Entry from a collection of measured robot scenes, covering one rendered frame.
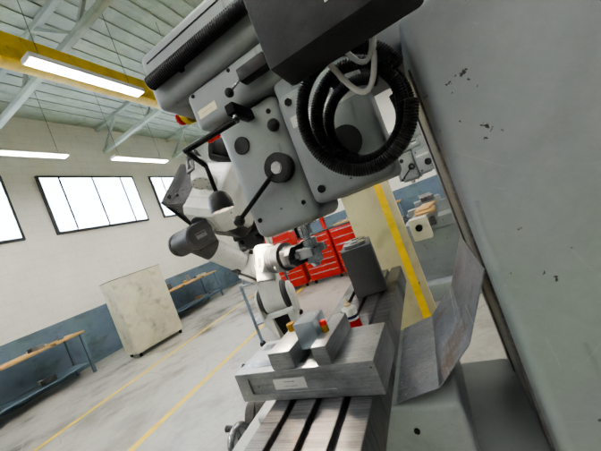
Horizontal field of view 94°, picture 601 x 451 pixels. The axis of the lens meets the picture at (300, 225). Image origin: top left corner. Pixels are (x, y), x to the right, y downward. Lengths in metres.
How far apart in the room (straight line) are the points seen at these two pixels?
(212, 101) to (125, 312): 6.11
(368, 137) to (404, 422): 0.59
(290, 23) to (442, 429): 0.74
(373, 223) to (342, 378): 1.97
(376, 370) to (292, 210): 0.38
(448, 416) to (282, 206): 0.55
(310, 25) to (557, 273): 0.47
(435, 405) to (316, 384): 0.24
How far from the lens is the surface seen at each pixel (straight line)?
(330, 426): 0.61
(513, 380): 0.95
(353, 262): 1.10
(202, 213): 1.12
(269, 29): 0.44
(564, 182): 0.52
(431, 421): 0.73
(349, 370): 0.61
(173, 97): 0.87
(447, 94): 0.51
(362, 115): 0.62
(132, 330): 6.72
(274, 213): 0.71
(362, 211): 2.49
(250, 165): 0.73
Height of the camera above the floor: 1.32
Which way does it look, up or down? level
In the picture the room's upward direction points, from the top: 21 degrees counter-clockwise
